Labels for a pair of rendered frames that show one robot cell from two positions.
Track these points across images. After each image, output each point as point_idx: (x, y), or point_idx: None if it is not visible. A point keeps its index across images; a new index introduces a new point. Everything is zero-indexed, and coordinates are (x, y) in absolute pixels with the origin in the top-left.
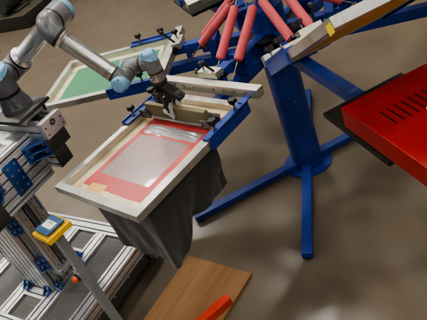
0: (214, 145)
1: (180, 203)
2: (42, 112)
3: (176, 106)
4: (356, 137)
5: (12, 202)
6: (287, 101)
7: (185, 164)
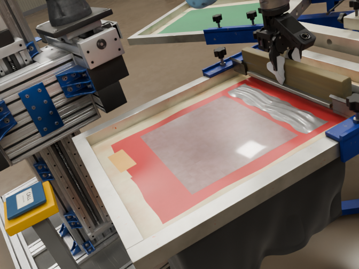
0: (348, 152)
1: (245, 237)
2: (97, 30)
3: (291, 62)
4: None
5: (26, 142)
6: None
7: (276, 175)
